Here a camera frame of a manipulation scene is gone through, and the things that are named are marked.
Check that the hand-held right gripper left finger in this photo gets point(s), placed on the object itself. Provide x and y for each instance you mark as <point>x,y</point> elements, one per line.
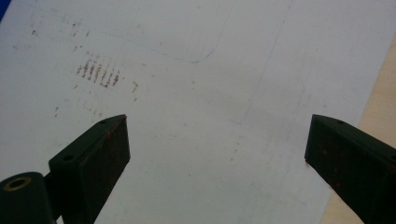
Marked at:
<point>93,155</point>

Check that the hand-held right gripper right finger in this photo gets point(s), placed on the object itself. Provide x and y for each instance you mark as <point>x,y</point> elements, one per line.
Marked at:
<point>351,165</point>

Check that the light wooden table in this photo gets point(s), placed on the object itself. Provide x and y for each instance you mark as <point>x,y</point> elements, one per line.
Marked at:
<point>379,105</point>

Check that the white mat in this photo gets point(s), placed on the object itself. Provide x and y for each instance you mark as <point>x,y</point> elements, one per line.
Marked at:
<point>199,93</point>

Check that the open blue cardboard box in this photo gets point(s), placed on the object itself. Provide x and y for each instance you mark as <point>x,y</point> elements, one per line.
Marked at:
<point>3,7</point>

